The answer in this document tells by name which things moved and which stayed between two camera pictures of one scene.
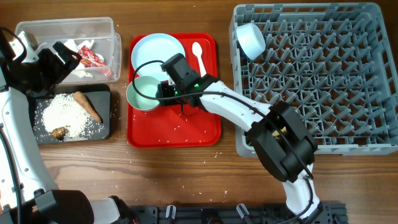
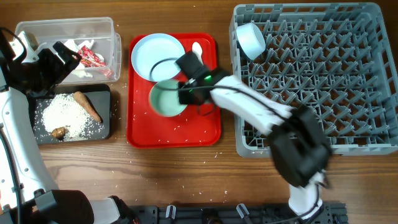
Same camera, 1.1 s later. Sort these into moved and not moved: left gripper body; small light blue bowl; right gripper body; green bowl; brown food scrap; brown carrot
Moved: right gripper body; green bowl
Not moved: left gripper body; brown food scrap; brown carrot; small light blue bowl
